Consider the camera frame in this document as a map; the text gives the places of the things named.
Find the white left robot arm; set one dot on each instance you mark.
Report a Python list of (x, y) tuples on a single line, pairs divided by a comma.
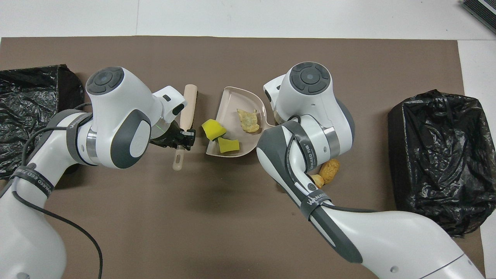
[(116, 116)]

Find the green and yellow sponge piece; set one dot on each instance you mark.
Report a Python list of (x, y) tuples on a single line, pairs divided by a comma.
[(212, 128)]

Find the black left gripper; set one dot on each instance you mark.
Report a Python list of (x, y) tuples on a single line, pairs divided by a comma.
[(174, 133)]

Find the open bin with black bag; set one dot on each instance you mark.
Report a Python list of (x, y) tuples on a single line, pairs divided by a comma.
[(445, 155)]

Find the small golden croissant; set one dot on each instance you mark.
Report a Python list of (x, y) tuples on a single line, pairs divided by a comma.
[(317, 180)]

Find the brown table mat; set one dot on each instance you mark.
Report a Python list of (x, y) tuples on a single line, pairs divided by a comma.
[(217, 232)]

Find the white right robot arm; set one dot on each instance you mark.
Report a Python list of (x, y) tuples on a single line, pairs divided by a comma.
[(314, 104)]

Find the small yellow sponge piece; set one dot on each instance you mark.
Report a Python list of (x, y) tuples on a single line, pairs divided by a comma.
[(228, 145)]

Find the round brown bread roll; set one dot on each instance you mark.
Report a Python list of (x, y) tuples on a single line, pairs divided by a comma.
[(330, 169)]

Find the beige plastic dustpan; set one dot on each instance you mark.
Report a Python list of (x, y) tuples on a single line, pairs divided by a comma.
[(232, 108)]

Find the bin wrapped in black bag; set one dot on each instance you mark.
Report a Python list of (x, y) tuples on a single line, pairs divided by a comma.
[(27, 97)]

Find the dark grey ribbed box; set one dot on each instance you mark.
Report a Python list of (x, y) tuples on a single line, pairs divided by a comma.
[(482, 11)]

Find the beige hand brush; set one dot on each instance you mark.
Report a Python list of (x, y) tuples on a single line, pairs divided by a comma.
[(190, 104)]

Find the pale pastry piece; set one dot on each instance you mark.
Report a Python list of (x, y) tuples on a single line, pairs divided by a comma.
[(248, 121)]

